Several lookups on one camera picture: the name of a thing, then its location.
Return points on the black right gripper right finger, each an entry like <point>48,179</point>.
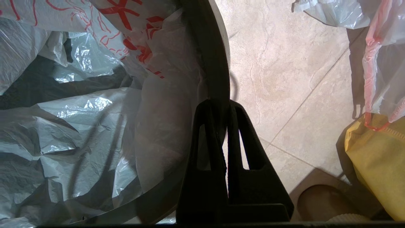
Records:
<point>256,186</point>

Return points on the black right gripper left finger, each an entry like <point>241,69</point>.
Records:
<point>202,190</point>

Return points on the white liner bag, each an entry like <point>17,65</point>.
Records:
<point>79,126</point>

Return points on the yellow fabric bag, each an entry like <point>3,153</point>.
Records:
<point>379,158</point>

